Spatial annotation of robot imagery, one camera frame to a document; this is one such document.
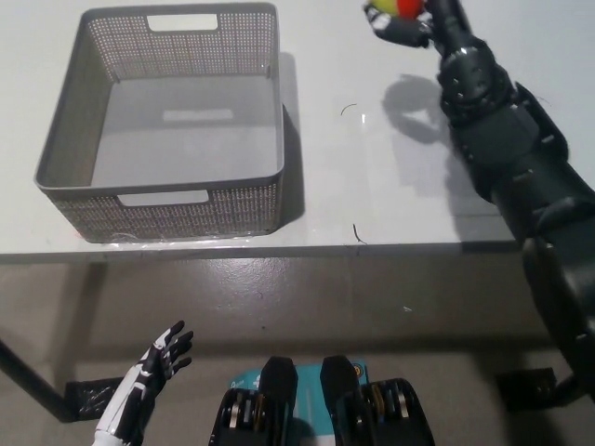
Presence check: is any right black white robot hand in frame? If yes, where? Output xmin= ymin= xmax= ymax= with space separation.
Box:
xmin=364 ymin=0 xmax=475 ymax=57

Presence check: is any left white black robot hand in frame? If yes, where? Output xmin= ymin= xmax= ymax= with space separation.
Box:
xmin=95 ymin=320 xmax=194 ymax=446

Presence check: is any orange and yellow tennis ball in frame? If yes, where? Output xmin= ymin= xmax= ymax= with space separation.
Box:
xmin=364 ymin=0 xmax=427 ymax=20

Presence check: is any black teal robot body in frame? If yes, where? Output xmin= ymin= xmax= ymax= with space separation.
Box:
xmin=211 ymin=355 xmax=436 ymax=446

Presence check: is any grey perforated plastic basket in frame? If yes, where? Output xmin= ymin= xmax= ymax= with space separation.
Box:
xmin=33 ymin=2 xmax=286 ymax=244

